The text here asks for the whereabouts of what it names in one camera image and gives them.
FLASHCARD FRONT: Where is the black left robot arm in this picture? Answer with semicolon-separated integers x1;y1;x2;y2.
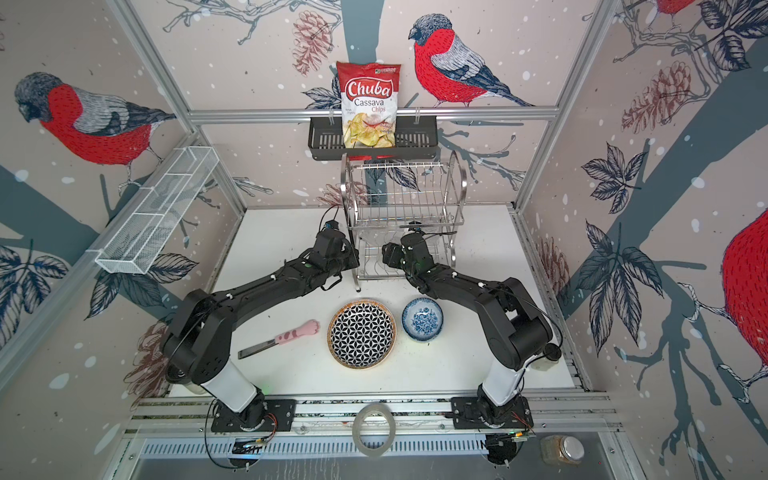
161;226;359;429

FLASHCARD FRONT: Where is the white wire mesh basket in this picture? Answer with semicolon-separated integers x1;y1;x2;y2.
95;146;219;274

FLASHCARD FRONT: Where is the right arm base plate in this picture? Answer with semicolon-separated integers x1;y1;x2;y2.
447;396;534;431

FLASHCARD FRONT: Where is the blue floral white bowl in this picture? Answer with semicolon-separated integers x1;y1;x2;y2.
401;297;444;342

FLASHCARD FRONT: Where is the black wall shelf basket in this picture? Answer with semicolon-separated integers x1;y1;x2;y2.
308;116;440;161

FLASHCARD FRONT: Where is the white patterned plate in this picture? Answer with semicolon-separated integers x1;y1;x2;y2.
326;299;397;370

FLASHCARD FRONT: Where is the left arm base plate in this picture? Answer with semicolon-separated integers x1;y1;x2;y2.
211;398;297;433

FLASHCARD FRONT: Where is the glass jar white lid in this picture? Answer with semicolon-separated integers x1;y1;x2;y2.
539;435;585;466

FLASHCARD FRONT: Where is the Chuba cassava chips bag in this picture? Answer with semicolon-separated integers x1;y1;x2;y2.
337;62;401;148

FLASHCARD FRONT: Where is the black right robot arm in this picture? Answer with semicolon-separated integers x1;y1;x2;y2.
382;231;562;430

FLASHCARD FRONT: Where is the steel two-tier dish rack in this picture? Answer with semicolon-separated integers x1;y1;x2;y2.
340;152;468;288

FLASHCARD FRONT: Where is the grey tape roll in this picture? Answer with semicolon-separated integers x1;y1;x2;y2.
352;403;397;458

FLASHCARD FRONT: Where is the small jar black lid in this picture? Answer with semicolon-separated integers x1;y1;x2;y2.
529;343;562;372

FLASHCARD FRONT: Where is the pink cat paw knife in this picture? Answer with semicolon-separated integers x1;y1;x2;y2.
237;320;320;360

